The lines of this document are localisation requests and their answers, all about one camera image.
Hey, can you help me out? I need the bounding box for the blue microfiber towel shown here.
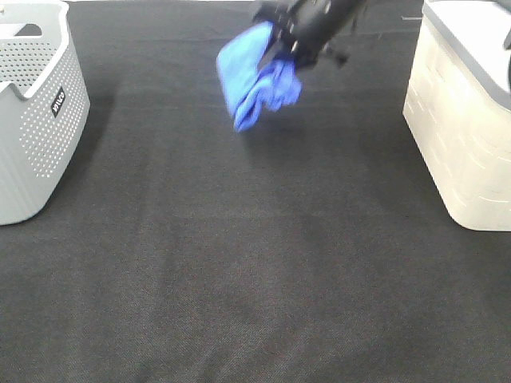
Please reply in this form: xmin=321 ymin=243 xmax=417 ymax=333
xmin=216 ymin=22 xmax=302 ymax=132

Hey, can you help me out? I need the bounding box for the white plastic storage bin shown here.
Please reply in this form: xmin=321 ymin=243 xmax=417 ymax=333
xmin=402 ymin=1 xmax=510 ymax=231

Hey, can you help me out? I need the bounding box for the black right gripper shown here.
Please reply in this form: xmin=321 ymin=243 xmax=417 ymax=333
xmin=252 ymin=0 xmax=367 ymax=70

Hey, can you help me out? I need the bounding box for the grey perforated plastic basket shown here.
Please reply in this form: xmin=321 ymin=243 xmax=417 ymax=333
xmin=1 ymin=1 xmax=90 ymax=225

